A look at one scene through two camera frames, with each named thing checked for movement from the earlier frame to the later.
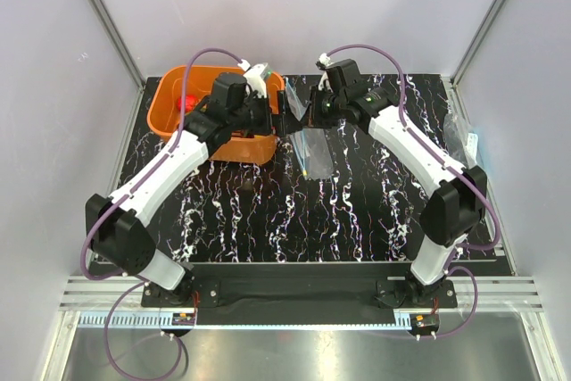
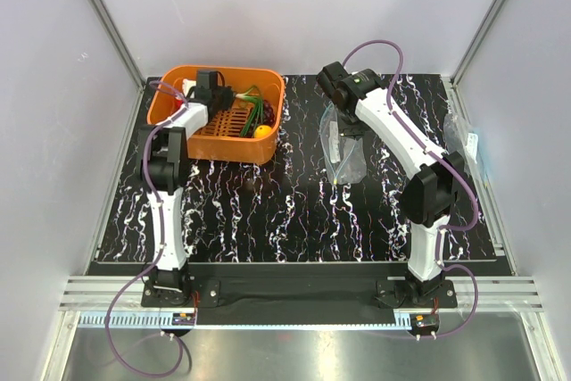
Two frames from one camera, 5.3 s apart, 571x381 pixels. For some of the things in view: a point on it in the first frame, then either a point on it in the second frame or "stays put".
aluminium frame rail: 500,294 stays put
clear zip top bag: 310,146 → 343,156
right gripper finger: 321,125 → 351,131
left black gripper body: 254,116 → 223,96
